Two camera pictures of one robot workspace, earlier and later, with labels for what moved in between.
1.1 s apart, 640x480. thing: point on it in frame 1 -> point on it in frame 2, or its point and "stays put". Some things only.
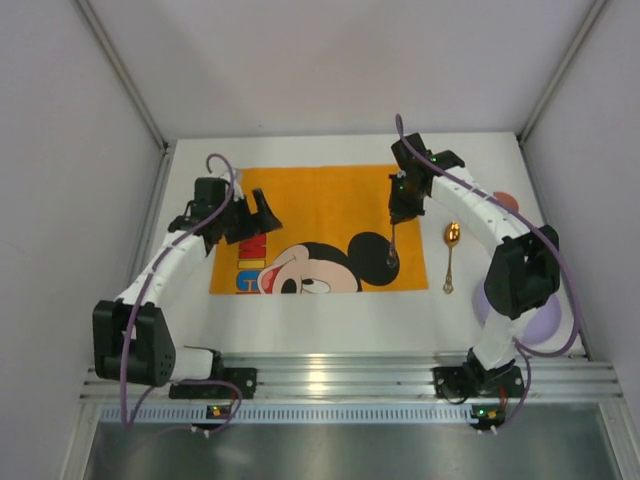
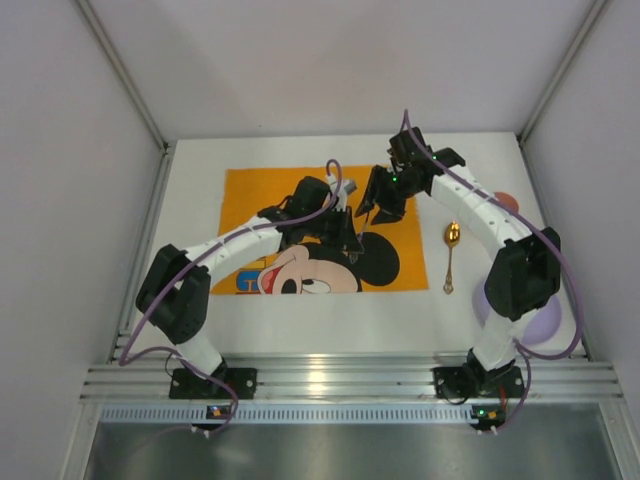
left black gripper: x=245 y=220 -> x=345 y=228
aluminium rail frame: x=367 y=377 stays put
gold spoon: x=452 y=233 stays put
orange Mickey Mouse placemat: x=337 y=235 stays put
